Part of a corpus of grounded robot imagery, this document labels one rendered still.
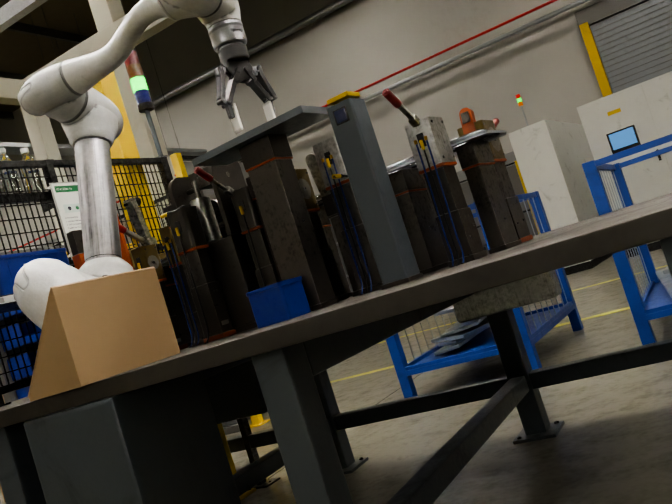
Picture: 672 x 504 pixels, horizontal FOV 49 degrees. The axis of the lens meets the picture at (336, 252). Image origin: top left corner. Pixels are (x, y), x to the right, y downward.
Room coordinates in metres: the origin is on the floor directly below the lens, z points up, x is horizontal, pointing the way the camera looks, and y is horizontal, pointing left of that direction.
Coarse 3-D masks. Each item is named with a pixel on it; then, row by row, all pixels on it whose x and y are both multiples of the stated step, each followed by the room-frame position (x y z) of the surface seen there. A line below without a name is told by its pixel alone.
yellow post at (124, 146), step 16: (112, 80) 3.24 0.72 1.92; (112, 96) 3.22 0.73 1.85; (128, 128) 3.25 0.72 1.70; (128, 144) 3.22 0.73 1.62; (128, 176) 3.19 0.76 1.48; (128, 192) 3.20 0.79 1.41; (144, 208) 3.21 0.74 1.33; (128, 224) 3.23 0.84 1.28; (160, 224) 3.26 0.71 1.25; (240, 496) 3.20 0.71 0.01
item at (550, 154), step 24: (528, 144) 9.57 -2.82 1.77; (552, 144) 9.42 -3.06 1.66; (576, 144) 10.57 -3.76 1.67; (528, 168) 9.62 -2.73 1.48; (552, 168) 9.47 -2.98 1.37; (576, 168) 10.15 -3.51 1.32; (528, 192) 9.67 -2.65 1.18; (552, 192) 9.52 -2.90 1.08; (576, 192) 9.76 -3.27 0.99; (552, 216) 9.57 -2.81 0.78; (576, 216) 9.42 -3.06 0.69; (576, 264) 9.52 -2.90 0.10
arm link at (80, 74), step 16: (144, 0) 1.73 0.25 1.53; (160, 0) 1.69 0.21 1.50; (176, 0) 1.66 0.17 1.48; (192, 0) 1.68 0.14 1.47; (208, 0) 1.72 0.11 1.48; (128, 16) 1.77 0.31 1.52; (144, 16) 1.74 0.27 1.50; (160, 16) 1.74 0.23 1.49; (176, 16) 1.73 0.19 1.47; (192, 16) 1.75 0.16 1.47; (128, 32) 1.80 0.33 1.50; (112, 48) 1.89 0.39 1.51; (128, 48) 1.87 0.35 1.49; (64, 64) 1.96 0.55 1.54; (80, 64) 1.95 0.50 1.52; (96, 64) 1.94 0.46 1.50; (112, 64) 1.94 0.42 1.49; (64, 80) 1.96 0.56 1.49; (80, 80) 1.96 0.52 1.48; (96, 80) 1.98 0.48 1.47
